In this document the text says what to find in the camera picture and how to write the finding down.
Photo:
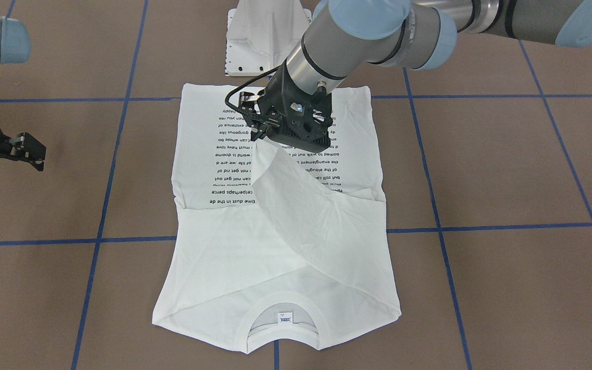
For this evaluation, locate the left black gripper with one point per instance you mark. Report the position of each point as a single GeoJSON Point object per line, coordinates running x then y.
{"type": "Point", "coordinates": [274, 96]}

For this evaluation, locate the white long-sleeve printed shirt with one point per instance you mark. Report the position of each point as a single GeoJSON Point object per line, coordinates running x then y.
{"type": "Point", "coordinates": [274, 242]}

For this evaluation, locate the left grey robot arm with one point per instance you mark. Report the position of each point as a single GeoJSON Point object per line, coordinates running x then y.
{"type": "Point", "coordinates": [419, 35]}

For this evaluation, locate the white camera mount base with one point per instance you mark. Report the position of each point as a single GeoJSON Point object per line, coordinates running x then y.
{"type": "Point", "coordinates": [261, 34]}

